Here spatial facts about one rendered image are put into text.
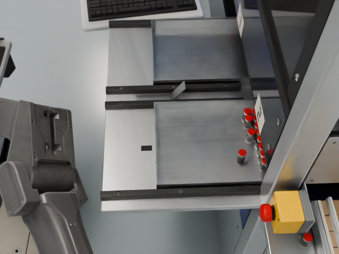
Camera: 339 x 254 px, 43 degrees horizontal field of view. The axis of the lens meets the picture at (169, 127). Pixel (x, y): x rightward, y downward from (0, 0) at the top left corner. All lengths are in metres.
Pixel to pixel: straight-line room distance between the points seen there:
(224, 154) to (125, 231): 0.95
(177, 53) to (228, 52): 0.16
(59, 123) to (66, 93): 1.86
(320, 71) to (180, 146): 0.56
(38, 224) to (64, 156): 0.10
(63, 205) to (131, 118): 0.69
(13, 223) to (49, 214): 1.26
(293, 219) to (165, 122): 0.47
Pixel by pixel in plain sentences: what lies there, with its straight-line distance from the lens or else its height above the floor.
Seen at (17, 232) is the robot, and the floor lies 0.28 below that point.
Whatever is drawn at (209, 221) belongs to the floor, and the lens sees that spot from 2.05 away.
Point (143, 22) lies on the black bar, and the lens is 1.48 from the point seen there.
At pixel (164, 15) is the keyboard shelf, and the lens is 1.65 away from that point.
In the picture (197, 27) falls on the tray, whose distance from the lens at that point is 1.49.
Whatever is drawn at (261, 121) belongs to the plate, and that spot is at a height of 1.02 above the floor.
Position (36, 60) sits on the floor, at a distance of 2.70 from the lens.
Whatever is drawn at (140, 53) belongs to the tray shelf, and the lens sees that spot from 1.41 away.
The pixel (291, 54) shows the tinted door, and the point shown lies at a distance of 0.89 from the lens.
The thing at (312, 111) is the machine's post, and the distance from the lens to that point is 0.78.
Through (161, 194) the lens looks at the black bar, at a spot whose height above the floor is 0.90.
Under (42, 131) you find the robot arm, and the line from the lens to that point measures 0.60.
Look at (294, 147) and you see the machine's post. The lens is 0.87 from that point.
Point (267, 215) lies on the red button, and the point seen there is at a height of 1.01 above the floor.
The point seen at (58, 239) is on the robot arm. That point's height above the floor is 1.36.
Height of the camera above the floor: 1.88
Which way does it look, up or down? 55 degrees down
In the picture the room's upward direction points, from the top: 1 degrees clockwise
